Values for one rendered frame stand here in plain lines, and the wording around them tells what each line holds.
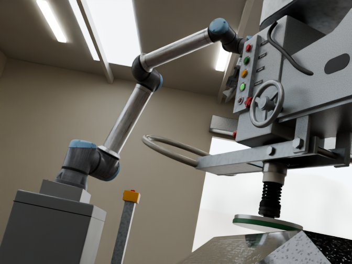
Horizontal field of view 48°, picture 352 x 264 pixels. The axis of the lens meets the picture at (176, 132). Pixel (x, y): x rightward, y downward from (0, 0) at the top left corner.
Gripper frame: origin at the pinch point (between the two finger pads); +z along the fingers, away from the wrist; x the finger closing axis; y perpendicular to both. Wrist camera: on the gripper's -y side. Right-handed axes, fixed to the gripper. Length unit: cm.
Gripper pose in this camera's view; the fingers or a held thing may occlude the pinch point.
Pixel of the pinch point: (233, 106)
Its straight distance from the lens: 210.8
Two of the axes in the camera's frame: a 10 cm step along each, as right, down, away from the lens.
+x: -6.0, -1.5, -7.8
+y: -7.2, -3.2, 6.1
